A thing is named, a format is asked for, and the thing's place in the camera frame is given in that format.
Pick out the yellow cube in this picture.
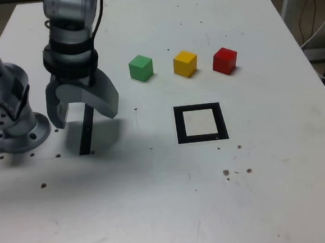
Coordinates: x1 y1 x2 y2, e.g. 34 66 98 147
172 49 199 80

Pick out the black tape strip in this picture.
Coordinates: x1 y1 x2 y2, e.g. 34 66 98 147
76 103 99 156

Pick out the red cube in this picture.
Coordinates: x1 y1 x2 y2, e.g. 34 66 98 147
211 47 239 76

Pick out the green cube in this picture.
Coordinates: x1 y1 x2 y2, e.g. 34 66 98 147
127 54 155 84

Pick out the black tape square outline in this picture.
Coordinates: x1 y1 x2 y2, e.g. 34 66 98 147
172 101 230 145

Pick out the grey flat bar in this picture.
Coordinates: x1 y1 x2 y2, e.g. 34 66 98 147
303 47 325 65

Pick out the black hanging cable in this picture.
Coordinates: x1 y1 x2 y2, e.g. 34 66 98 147
296 0 321 47

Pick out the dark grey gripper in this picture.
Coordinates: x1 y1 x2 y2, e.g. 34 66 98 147
44 68 122 130

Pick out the white post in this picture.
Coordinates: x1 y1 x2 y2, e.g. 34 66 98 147
279 0 299 31

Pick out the long white cable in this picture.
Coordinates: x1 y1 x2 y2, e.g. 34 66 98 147
297 10 325 49

